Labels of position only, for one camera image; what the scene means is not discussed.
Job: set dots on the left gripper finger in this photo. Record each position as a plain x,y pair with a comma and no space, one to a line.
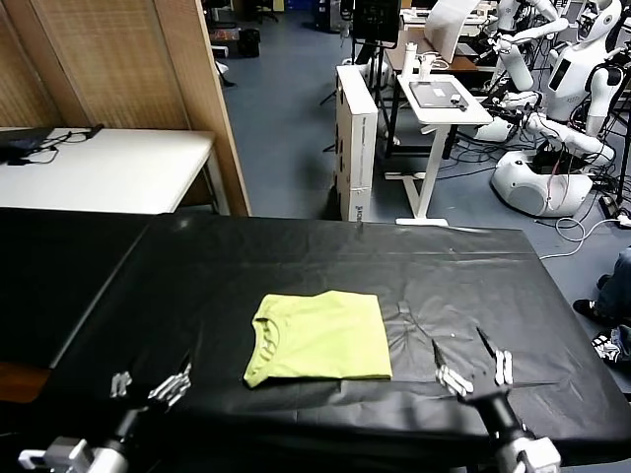
172,389
120,385

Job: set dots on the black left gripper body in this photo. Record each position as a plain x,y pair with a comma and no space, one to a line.
138,419

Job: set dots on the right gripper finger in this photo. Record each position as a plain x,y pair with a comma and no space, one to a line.
453,382
504,369

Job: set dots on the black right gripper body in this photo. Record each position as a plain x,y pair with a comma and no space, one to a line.
498,409

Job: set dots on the yellow-green T-shirt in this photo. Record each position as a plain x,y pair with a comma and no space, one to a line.
325,340

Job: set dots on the white humanoid robot raised arm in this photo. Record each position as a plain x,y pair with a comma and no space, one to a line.
515,64

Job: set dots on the black white striped shoe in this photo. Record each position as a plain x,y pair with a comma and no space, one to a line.
585,307

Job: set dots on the black white patterned shoe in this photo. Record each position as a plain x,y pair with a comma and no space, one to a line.
607,346

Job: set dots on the small black table cover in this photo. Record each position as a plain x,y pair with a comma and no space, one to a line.
49,276

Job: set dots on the plain black shoe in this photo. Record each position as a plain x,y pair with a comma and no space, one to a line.
604,282

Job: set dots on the blue jeans leg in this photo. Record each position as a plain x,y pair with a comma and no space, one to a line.
618,286

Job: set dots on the large black table cover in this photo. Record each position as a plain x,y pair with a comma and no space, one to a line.
320,261

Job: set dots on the black power strip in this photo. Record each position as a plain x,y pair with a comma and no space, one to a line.
609,204

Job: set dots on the white rectangular table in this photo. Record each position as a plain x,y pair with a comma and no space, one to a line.
123,167

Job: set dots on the tall white cardboard box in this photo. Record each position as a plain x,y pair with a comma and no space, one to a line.
357,148

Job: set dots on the black bag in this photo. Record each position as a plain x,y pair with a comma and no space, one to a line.
22,143

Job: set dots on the small white standing desk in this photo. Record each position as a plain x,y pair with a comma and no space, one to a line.
443,114

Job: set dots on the small black device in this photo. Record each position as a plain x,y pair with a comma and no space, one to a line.
459,101

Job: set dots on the white humanoid robot with base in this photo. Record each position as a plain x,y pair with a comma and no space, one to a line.
567,84

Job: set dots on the white cup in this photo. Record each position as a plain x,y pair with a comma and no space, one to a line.
425,71

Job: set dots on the brown wooden desk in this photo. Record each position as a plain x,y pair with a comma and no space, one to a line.
463,61

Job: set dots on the wooden partition screen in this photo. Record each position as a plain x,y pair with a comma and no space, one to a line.
123,64

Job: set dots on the white water bottle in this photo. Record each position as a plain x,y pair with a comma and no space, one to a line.
408,61

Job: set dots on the white curved panel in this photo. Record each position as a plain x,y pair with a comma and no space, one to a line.
446,29

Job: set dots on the black trash bin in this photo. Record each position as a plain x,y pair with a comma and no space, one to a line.
250,43

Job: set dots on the black monitor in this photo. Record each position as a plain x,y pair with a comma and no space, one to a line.
377,20

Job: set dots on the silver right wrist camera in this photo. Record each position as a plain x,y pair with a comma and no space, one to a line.
537,455

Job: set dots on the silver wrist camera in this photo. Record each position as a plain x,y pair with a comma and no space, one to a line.
537,455
59,455

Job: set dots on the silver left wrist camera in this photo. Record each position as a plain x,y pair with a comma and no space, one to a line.
59,455

